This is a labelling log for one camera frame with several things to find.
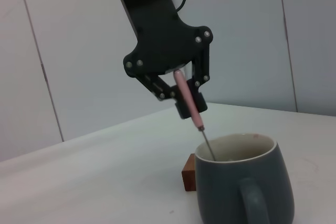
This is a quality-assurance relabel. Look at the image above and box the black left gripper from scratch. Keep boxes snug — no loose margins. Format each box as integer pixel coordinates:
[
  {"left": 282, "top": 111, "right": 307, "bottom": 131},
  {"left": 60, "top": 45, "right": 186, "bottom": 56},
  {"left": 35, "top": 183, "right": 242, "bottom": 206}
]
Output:
[{"left": 115, "top": 0, "right": 214, "bottom": 120}]

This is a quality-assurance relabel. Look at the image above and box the pink handled metal spoon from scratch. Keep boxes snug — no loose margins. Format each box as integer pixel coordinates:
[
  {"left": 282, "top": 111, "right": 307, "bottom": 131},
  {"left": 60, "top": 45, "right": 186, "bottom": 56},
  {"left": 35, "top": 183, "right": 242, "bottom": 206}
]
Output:
[{"left": 173, "top": 69, "right": 217, "bottom": 162}]

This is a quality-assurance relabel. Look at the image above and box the grey ceramic mug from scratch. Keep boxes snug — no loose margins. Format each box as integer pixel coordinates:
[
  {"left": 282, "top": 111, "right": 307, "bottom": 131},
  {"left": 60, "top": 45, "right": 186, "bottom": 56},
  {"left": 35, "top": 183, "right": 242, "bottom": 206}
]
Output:
[{"left": 194, "top": 132, "right": 296, "bottom": 224}]

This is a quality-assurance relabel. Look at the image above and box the brown matte wooden block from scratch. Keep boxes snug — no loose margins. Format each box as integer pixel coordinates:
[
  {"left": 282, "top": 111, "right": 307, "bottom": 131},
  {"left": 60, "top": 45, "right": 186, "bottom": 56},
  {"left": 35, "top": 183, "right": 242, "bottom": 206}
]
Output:
[{"left": 181, "top": 153, "right": 197, "bottom": 192}]

